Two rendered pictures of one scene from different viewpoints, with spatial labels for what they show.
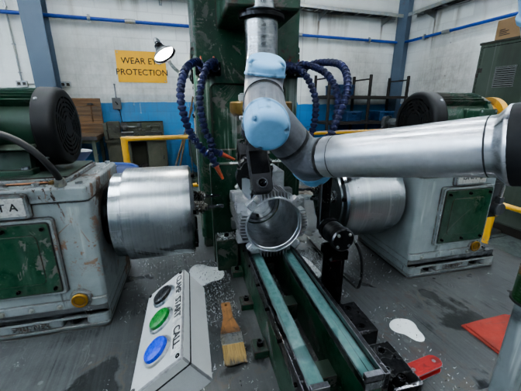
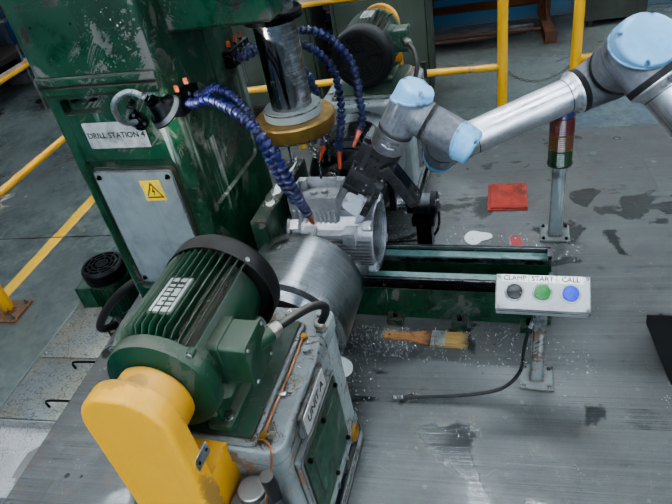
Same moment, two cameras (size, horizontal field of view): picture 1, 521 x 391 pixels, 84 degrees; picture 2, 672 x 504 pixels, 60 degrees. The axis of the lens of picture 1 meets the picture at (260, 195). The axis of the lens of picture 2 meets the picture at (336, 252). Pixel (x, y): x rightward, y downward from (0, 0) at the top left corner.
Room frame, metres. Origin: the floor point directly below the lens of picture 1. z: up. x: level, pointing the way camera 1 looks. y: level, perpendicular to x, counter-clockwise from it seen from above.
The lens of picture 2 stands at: (0.15, 0.99, 1.83)
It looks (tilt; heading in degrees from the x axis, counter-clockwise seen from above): 36 degrees down; 305
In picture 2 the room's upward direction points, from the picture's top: 12 degrees counter-clockwise
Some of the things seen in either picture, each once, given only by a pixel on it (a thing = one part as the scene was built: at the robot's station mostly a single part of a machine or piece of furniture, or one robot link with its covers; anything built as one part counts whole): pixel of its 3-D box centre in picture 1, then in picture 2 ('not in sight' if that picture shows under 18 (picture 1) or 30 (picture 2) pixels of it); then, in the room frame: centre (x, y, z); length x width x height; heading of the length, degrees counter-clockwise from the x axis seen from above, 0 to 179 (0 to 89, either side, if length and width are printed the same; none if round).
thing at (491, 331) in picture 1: (508, 335); (507, 196); (0.56, -0.59, 0.80); 0.15 x 0.12 x 0.01; 106
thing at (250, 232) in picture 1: (265, 212); (340, 231); (0.82, -0.01, 1.01); 0.20 x 0.19 x 0.19; 14
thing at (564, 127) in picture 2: not in sight; (562, 123); (0.38, -0.43, 1.14); 0.06 x 0.06 x 0.04
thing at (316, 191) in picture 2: (262, 179); (319, 199); (0.86, -0.01, 1.11); 0.12 x 0.11 x 0.07; 14
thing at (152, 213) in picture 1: (139, 212); (288, 322); (0.76, 0.33, 1.04); 0.37 x 0.25 x 0.25; 103
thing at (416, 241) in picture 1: (426, 204); (381, 133); (0.98, -0.59, 0.99); 0.35 x 0.31 x 0.37; 103
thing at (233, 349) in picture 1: (229, 330); (425, 337); (0.58, 0.07, 0.80); 0.21 x 0.05 x 0.01; 13
